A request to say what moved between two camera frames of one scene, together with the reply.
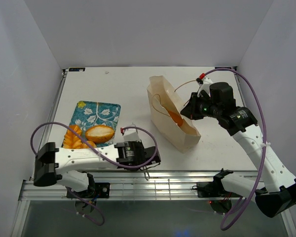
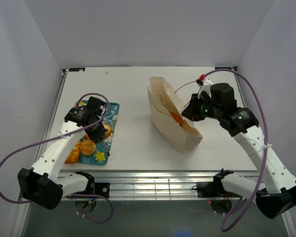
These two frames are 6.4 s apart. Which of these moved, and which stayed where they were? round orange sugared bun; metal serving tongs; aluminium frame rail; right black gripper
Moved: metal serving tongs
Stayed: aluminium frame rail; right black gripper; round orange sugared bun
